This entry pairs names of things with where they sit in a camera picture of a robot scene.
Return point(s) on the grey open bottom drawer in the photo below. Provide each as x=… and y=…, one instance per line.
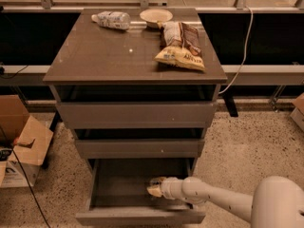
x=118, y=194

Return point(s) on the open cardboard box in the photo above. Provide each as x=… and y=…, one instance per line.
x=24, y=143

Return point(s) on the white bowl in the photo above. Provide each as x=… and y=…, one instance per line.
x=154, y=16

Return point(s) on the brown white chip bag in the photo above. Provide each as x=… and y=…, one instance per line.
x=179, y=34

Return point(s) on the grey top drawer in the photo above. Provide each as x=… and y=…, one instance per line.
x=136, y=115

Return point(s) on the clear plastic water bottle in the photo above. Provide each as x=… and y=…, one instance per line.
x=112, y=20

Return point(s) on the grey drawer cabinet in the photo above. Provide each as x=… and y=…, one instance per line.
x=103, y=65

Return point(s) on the cardboard box at right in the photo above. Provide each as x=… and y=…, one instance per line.
x=298, y=113

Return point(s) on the grey middle drawer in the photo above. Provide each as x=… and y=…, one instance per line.
x=135, y=149

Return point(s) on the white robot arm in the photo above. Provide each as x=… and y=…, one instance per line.
x=276, y=203

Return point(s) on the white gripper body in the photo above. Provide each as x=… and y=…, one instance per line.
x=166, y=188

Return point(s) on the silver blue redbull can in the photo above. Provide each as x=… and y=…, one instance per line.
x=154, y=184

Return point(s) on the yellow chip bag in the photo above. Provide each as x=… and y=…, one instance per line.
x=180, y=57

